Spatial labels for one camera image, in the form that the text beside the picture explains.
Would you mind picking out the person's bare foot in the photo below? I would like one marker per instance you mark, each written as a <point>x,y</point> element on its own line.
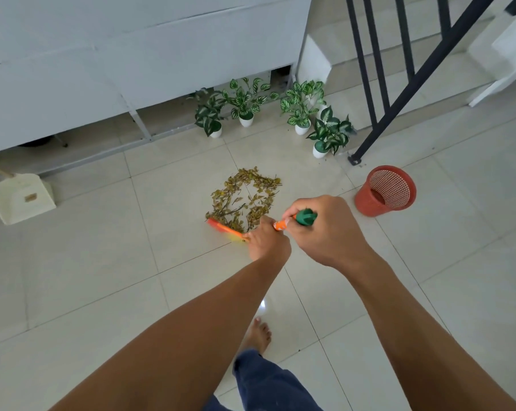
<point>258,336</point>

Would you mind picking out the person's left forearm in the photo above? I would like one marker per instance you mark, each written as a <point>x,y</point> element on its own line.
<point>185,338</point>

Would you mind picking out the person's right thumb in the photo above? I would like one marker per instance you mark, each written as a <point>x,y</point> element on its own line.
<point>305,237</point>

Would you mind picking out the person's left fingers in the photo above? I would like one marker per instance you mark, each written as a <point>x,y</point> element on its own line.
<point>264,226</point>

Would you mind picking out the red plastic mesh wastebasket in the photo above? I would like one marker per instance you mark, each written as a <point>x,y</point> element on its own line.
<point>382,196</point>

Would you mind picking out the black metal stair railing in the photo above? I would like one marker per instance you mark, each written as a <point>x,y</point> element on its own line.
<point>412,87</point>

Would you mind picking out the potted plant in white pot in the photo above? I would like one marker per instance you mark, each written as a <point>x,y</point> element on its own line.
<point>208,113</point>
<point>245,100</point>
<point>301,104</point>
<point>328,132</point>

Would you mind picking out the person's left hand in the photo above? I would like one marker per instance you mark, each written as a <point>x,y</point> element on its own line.
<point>266,246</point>

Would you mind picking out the white panel cabinet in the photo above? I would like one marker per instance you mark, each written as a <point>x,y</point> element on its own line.
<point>134,55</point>

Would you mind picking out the white stair side panel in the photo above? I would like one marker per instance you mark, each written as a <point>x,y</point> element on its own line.
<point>504,59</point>

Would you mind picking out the orange broom with green cap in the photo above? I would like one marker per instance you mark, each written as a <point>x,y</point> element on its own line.
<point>283,223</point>

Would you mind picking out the pile of dry leaves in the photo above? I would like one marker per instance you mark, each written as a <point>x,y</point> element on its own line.
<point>258,196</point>

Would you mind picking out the person's blue trouser leg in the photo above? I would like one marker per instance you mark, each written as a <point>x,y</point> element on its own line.
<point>266,385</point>

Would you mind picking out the person's right hand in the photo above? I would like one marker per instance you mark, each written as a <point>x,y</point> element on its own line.
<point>337,235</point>

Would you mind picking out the person's right forearm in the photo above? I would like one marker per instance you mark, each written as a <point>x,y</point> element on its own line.
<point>420,333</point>

